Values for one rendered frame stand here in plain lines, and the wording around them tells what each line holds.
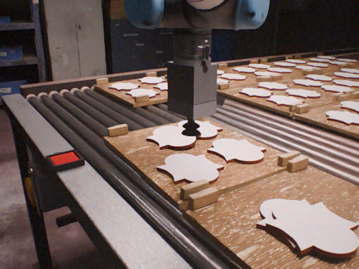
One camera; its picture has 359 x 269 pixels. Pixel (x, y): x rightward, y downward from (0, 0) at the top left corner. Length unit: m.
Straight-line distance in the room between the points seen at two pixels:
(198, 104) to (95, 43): 4.60
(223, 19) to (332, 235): 0.36
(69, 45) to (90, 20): 0.47
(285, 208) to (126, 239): 0.28
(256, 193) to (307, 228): 0.15
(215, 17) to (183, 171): 0.37
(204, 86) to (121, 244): 0.33
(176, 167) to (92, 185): 0.19
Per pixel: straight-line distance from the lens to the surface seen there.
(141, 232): 0.61
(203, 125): 1.02
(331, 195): 0.73
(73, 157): 0.88
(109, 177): 0.80
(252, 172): 0.77
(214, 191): 0.63
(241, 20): 0.49
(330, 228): 0.60
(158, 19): 0.55
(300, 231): 0.57
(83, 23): 5.17
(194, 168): 0.75
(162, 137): 0.91
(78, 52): 5.17
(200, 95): 0.66
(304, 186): 0.74
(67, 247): 2.10
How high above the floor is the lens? 1.28
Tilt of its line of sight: 21 degrees down
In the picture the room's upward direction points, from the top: straight up
